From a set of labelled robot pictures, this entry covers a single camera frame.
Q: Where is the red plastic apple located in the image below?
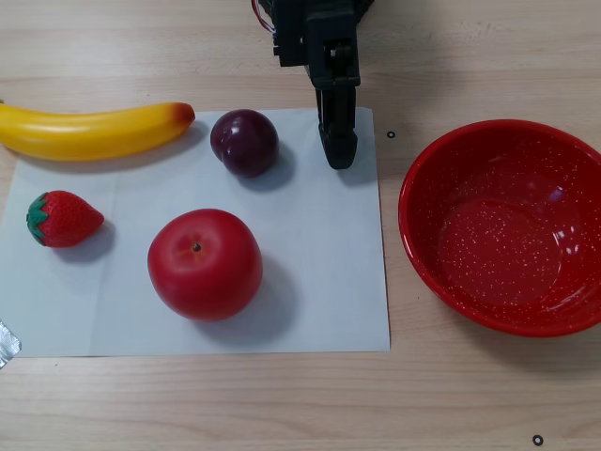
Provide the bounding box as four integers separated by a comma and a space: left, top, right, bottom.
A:
146, 208, 264, 323

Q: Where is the white paper sheet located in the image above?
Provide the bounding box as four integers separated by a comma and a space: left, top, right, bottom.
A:
0, 106, 392, 359

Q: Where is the red speckled enamel bowl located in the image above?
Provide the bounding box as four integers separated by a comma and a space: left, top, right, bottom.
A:
397, 118, 601, 339

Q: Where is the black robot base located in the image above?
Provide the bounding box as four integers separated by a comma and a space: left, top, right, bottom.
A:
256, 0, 378, 23

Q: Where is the yellow plastic banana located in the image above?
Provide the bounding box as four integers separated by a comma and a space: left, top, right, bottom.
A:
0, 99, 196, 163

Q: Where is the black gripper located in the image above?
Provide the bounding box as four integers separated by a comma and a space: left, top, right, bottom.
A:
303, 8, 363, 170

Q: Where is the red plastic strawberry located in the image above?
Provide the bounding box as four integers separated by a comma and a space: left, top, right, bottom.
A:
25, 190, 105, 249

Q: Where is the grey duct tape piece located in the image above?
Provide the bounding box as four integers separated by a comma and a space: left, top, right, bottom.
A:
0, 319, 23, 372

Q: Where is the dark purple plum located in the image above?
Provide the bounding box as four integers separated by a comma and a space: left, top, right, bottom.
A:
209, 108, 281, 179

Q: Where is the red white black servo cable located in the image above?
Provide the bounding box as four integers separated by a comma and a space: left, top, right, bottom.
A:
250, 0, 278, 35

